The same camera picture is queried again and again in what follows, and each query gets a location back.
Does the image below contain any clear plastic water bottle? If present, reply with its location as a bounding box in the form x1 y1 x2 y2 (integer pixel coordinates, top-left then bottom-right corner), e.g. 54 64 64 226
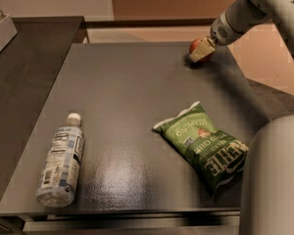
36 113 85 208

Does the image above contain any red apple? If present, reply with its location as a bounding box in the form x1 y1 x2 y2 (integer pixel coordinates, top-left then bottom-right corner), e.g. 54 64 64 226
189 38 215 64

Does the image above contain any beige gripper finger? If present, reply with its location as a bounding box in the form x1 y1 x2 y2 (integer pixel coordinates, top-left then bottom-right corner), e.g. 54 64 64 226
188 36 218 64

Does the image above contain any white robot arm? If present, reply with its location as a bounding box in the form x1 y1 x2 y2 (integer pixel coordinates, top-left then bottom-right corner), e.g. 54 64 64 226
189 0 294 235

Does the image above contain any dark side counter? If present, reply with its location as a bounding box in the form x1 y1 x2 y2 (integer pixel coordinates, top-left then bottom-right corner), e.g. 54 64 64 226
0 16 85 201

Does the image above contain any green jalapeno chip bag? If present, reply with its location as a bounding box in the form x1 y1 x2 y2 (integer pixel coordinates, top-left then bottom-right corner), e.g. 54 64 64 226
153 101 249 197

